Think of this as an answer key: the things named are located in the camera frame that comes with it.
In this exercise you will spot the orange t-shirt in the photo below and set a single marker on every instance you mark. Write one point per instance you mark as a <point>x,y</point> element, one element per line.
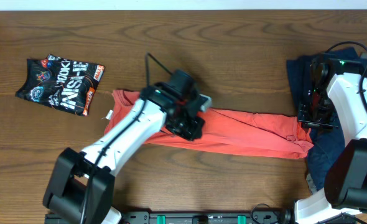
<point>244,134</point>

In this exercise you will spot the black printed folded shirt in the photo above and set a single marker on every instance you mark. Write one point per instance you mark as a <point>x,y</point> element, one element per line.
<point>62,84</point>

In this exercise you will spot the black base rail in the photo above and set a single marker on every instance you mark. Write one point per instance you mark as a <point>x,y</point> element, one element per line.
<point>198,218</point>

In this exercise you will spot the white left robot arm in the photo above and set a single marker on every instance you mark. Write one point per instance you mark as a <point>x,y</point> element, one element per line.
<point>81,186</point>

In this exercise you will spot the navy blue garment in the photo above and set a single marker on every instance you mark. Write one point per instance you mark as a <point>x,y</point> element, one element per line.
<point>328,144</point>

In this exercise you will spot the grey cloth under garment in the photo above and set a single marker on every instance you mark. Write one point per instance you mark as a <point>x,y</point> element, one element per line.
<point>310,184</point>

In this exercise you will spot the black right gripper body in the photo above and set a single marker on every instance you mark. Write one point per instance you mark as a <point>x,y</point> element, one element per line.
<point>320,112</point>

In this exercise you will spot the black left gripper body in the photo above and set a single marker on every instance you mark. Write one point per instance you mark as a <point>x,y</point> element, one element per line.
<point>182,124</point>

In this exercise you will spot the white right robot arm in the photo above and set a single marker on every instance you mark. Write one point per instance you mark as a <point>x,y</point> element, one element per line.
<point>337,86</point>

